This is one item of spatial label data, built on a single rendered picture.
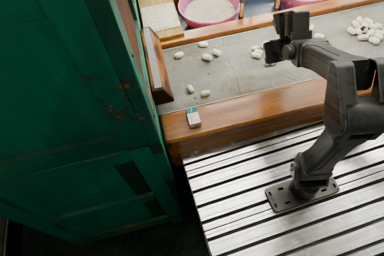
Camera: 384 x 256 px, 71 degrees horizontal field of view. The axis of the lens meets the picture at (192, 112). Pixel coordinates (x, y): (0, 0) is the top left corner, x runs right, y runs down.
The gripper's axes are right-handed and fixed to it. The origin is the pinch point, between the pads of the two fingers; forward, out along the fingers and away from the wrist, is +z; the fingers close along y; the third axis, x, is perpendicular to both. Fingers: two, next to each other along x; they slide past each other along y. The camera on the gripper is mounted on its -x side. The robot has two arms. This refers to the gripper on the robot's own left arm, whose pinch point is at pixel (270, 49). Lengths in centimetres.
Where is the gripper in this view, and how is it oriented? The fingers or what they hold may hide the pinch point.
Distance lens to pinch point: 95.6
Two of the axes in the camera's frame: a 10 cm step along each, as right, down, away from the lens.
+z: -1.2, -2.4, 9.6
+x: 2.0, 9.4, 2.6
